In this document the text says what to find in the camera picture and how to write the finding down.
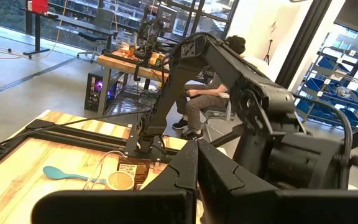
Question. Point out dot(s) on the black standing desk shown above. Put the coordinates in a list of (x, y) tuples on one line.
[(73, 23)]

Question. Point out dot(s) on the teal plastic spoon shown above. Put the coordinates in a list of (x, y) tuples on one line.
[(54, 172)]

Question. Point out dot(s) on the black background robot arm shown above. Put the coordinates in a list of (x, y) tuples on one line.
[(149, 28)]

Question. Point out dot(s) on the black computer tower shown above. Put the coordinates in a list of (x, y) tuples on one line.
[(96, 90)]

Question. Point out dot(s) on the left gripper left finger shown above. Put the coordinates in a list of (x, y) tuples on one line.
[(185, 168)]

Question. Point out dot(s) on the person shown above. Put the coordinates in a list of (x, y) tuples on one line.
[(204, 102)]

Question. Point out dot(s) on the grey office chair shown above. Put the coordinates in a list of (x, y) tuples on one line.
[(102, 20)]

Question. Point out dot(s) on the jar with tan lid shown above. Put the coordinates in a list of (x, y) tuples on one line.
[(120, 181)]

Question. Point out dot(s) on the wooden work table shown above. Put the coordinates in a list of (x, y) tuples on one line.
[(120, 63)]

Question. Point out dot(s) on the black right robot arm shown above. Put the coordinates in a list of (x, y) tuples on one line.
[(222, 62)]

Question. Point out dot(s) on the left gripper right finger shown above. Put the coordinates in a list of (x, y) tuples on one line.
[(222, 193)]

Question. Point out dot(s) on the shelf with blue bins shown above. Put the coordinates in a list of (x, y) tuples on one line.
[(322, 87)]

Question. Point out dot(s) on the black metal table frame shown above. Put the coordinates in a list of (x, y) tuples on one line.
[(73, 137)]

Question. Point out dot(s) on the red box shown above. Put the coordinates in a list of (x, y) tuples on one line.
[(39, 5)]

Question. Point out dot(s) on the black tripod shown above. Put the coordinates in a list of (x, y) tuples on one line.
[(269, 51)]

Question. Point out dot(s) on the grey swivel chair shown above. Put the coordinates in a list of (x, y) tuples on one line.
[(216, 112)]

